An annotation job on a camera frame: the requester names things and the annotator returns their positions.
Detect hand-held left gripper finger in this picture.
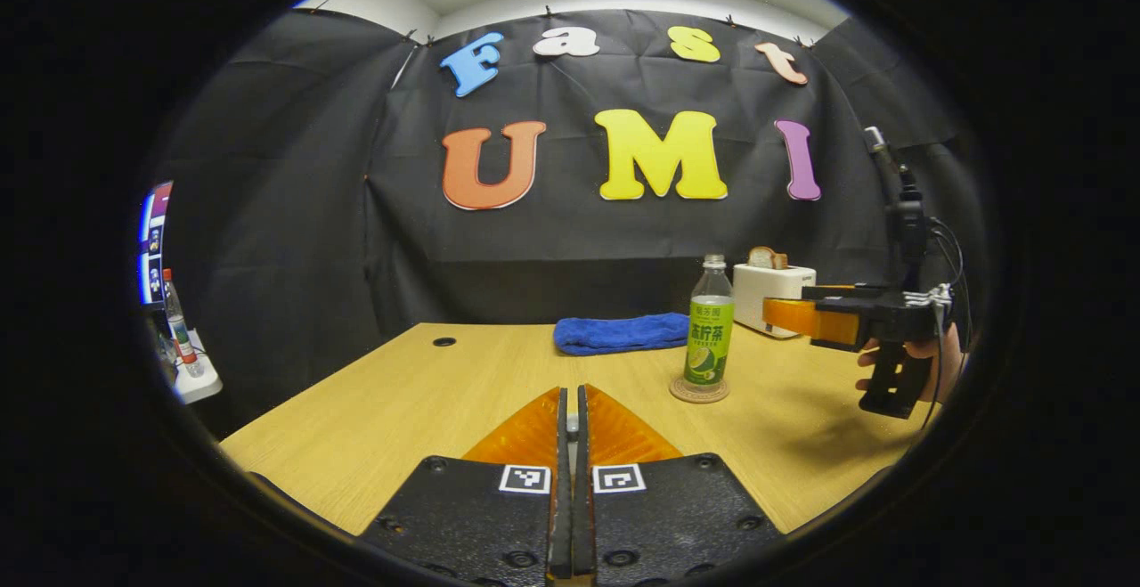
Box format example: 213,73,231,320
356,386,573,587
574,383,786,587

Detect green label water bottle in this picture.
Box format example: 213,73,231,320
683,255,736,392

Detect round wooden coaster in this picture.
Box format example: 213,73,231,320
669,376,731,404

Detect red cap plastic bottle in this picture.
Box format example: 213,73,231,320
162,268,206,379

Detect white toaster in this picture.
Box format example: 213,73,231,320
732,264,817,339

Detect blue towel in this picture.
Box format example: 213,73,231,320
553,313,691,356

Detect black backdrop cloth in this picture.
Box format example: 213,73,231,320
165,6,989,436

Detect white side table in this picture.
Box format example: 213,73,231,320
169,329,224,405

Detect computer monitor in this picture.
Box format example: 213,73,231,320
138,182,175,303

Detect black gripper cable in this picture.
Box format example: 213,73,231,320
926,216,972,325

